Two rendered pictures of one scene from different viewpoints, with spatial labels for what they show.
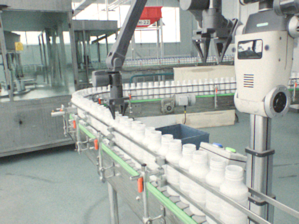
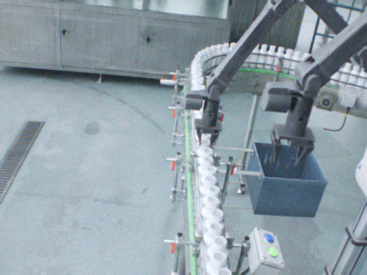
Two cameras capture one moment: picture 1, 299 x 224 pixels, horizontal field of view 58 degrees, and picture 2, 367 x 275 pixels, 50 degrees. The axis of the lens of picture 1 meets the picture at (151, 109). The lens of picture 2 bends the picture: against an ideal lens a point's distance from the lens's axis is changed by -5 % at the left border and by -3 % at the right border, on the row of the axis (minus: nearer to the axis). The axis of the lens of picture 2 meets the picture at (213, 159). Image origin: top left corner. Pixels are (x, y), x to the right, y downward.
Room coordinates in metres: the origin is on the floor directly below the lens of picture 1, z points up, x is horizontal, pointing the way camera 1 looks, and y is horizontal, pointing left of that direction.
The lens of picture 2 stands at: (-0.11, -0.30, 1.96)
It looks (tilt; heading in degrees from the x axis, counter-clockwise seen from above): 33 degrees down; 17
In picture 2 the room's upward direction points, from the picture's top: 10 degrees clockwise
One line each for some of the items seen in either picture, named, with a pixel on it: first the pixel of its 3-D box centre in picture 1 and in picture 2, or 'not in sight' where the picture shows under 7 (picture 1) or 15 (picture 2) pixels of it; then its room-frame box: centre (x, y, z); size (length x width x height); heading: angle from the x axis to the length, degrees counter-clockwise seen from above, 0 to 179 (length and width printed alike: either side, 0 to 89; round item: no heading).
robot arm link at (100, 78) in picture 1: (106, 72); (201, 95); (1.16, 0.18, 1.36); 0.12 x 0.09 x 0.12; 117
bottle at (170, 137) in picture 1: (167, 160); (213, 233); (0.82, -0.05, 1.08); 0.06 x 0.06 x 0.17
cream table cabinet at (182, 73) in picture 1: (203, 95); not in sight; (5.45, -1.10, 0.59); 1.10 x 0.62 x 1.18; 99
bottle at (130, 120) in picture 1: (129, 138); (204, 177); (1.08, 0.10, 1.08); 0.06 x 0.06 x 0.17
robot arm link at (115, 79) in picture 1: (114, 79); (209, 104); (1.18, 0.15, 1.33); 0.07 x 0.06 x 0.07; 117
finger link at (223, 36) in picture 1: (216, 46); (295, 149); (0.86, -0.21, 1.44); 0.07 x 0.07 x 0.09; 27
